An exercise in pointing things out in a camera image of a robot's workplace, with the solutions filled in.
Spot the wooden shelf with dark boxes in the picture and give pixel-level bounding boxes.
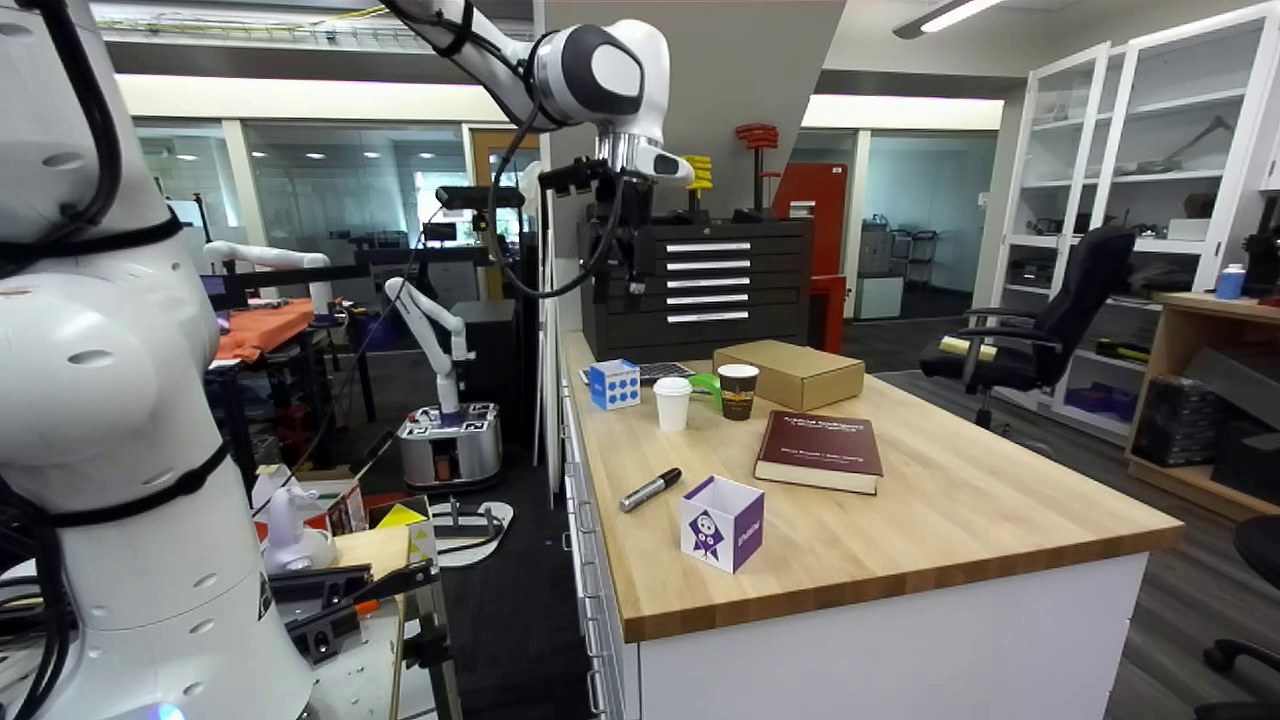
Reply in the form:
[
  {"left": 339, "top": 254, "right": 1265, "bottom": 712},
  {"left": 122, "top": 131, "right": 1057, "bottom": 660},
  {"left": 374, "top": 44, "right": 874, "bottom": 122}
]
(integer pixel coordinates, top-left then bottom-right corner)
[{"left": 1123, "top": 286, "right": 1280, "bottom": 528}]

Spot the white drawer table base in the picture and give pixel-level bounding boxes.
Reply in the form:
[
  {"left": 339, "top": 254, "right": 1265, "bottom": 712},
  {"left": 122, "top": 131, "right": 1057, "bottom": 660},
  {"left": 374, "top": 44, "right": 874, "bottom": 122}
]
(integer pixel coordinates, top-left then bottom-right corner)
[{"left": 557, "top": 333, "right": 1188, "bottom": 720}]

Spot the white plastic bottle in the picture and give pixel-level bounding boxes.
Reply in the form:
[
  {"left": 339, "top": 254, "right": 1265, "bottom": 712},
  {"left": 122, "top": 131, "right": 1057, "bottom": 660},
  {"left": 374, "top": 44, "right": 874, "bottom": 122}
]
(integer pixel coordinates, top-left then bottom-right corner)
[{"left": 250, "top": 460, "right": 343, "bottom": 576}]

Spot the black grey marker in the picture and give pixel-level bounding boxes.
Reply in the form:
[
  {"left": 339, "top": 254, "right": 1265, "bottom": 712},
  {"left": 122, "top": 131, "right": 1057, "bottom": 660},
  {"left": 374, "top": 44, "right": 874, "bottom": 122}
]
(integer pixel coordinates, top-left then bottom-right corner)
[{"left": 618, "top": 463, "right": 687, "bottom": 517}]

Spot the ceiling light strip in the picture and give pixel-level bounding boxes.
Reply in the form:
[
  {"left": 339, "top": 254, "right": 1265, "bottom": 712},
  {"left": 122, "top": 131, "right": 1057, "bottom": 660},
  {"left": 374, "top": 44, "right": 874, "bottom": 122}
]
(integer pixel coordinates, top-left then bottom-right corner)
[{"left": 893, "top": 0, "right": 1007, "bottom": 44}]

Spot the dark red hardcover book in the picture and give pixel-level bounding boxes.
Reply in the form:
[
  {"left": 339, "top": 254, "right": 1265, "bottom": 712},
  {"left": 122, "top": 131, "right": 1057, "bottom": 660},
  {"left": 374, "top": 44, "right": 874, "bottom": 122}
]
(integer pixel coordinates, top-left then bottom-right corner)
[{"left": 750, "top": 407, "right": 890, "bottom": 501}]

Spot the wooden workbench with tools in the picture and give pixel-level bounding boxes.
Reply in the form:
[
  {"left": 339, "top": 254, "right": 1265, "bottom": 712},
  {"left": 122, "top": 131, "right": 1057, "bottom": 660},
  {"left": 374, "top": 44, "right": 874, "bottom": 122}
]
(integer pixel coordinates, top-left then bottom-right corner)
[{"left": 256, "top": 501, "right": 464, "bottom": 720}]

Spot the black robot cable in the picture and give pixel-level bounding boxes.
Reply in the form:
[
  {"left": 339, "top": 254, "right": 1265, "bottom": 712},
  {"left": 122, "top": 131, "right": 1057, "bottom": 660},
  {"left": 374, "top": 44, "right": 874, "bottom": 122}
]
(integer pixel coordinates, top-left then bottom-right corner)
[{"left": 479, "top": 116, "right": 633, "bottom": 303}]

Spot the black drawer tool chest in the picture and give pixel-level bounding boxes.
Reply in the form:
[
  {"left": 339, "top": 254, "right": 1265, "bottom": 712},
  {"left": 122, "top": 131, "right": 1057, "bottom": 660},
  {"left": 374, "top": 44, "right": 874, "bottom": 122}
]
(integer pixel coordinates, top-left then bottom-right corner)
[{"left": 582, "top": 216, "right": 816, "bottom": 365}]

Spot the orange cloth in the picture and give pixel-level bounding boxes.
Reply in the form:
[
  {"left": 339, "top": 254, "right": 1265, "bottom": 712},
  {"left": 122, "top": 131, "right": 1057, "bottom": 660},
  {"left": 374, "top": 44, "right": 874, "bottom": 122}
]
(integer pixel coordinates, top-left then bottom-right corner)
[{"left": 208, "top": 292, "right": 321, "bottom": 369}]

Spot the round mobile robot base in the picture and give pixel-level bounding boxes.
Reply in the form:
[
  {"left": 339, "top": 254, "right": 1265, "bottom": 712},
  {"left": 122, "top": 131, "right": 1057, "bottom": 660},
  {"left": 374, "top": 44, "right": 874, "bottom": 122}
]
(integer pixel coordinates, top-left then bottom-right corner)
[{"left": 391, "top": 394, "right": 509, "bottom": 491}]

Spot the brown cardboard box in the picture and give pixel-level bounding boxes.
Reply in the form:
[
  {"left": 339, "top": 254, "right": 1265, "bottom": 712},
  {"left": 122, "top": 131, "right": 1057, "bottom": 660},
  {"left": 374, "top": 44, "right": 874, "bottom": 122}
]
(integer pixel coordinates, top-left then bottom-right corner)
[{"left": 709, "top": 335, "right": 867, "bottom": 415}]

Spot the black bar clamp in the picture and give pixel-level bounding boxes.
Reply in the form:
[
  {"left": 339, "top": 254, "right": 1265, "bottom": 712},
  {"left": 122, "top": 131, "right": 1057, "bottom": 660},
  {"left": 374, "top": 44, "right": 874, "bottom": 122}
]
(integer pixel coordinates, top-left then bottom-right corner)
[{"left": 266, "top": 556, "right": 443, "bottom": 663}]

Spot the brown open paper cup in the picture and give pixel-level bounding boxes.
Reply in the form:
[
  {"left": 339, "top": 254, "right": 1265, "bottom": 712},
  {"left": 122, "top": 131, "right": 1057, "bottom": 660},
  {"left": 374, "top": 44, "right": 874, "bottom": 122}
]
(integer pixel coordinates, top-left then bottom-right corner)
[{"left": 713, "top": 358, "right": 763, "bottom": 425}]

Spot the white lidded paper cup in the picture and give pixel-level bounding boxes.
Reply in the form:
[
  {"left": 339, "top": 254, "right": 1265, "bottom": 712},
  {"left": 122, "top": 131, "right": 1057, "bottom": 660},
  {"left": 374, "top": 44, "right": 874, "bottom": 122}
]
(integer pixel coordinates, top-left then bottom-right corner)
[{"left": 647, "top": 373, "right": 695, "bottom": 437}]

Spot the red stand post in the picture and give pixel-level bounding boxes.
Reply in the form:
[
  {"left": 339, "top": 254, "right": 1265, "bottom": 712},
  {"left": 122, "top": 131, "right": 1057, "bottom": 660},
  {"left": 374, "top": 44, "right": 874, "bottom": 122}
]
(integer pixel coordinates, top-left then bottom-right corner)
[{"left": 733, "top": 120, "right": 784, "bottom": 216}]

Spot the small purple white box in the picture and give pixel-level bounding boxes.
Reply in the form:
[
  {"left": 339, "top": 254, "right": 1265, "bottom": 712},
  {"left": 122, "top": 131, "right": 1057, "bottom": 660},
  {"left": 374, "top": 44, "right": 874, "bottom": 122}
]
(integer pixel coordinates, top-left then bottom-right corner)
[{"left": 676, "top": 471, "right": 770, "bottom": 581}]

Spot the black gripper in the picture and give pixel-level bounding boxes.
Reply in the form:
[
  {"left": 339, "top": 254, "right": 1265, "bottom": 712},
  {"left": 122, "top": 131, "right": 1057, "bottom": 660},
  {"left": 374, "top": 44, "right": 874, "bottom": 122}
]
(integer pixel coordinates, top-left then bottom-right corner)
[{"left": 605, "top": 166, "right": 662, "bottom": 231}]

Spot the black chair base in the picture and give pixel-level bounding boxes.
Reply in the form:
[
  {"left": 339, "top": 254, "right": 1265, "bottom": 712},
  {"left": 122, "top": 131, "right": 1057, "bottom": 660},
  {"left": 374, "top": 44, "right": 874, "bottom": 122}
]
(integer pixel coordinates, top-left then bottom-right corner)
[{"left": 1193, "top": 517, "right": 1280, "bottom": 720}]

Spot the yellow paper pad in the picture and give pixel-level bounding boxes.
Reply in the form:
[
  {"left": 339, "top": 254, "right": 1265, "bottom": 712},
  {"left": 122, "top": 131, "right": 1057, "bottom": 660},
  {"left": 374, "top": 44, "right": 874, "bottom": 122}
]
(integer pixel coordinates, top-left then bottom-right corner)
[{"left": 378, "top": 501, "right": 433, "bottom": 534}]

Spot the black mesh office chair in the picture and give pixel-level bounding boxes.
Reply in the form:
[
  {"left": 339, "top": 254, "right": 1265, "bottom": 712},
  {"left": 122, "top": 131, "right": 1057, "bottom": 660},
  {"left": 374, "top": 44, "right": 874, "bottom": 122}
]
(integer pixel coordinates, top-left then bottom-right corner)
[{"left": 916, "top": 221, "right": 1142, "bottom": 432}]

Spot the red metal cabinet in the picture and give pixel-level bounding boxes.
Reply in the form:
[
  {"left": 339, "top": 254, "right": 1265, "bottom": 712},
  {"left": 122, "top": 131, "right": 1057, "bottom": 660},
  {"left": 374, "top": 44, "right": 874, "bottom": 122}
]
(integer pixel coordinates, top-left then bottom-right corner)
[{"left": 771, "top": 160, "right": 853, "bottom": 353}]

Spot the white glass door cabinet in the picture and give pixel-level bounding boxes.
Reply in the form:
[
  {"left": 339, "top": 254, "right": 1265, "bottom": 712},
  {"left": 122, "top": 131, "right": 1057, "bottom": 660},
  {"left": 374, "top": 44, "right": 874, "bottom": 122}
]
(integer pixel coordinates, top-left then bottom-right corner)
[{"left": 991, "top": 0, "right": 1280, "bottom": 445}]

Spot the blue white cube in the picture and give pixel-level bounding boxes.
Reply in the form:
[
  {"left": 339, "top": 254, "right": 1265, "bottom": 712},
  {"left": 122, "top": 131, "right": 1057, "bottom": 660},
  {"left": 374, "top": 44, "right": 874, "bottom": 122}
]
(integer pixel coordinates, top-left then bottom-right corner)
[{"left": 583, "top": 355, "right": 645, "bottom": 415}]

